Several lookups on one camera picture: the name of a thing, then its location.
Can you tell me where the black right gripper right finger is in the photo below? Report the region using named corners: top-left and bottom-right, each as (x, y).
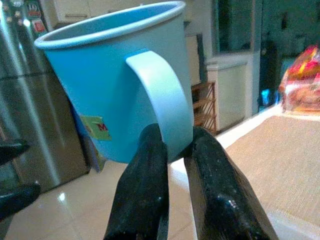
top-left (184, 126), bottom-right (280, 240)

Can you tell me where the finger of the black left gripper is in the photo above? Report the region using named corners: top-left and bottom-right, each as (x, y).
top-left (0, 139), bottom-right (31, 166)
top-left (0, 181), bottom-right (42, 221)

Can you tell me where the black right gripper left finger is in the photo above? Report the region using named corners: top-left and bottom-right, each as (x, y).
top-left (103, 123), bottom-right (171, 240)

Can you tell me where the light blue plastic mug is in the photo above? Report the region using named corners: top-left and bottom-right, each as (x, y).
top-left (33, 0), bottom-right (195, 165)

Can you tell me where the stainless steel fridge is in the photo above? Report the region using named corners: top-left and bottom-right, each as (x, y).
top-left (0, 0), bottom-right (91, 194)

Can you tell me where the beige woven placemat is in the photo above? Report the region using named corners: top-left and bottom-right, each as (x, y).
top-left (224, 115), bottom-right (320, 227)

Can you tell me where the green paper tag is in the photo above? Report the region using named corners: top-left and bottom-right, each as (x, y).
top-left (79, 115), bottom-right (113, 174)

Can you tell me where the brown wooden rack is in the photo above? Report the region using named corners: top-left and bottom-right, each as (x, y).
top-left (191, 81), bottom-right (218, 134)

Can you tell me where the white low cabinet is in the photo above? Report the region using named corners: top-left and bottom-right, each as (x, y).
top-left (204, 55), bottom-right (254, 131)

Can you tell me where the small blue container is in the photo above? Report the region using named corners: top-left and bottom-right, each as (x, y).
top-left (260, 89), bottom-right (273, 105)

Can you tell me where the red fridge magnet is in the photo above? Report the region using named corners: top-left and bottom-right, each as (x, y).
top-left (31, 20), bottom-right (48, 33)

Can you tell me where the colourful plastic snack bag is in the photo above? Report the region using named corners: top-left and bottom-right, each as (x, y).
top-left (278, 44), bottom-right (320, 113)

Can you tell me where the green and white fridge magnet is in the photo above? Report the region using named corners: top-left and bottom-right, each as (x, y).
top-left (25, 1), bottom-right (41, 18)

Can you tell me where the white kitchen wall cabinet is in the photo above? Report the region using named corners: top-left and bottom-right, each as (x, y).
top-left (52, 0), bottom-right (97, 24)

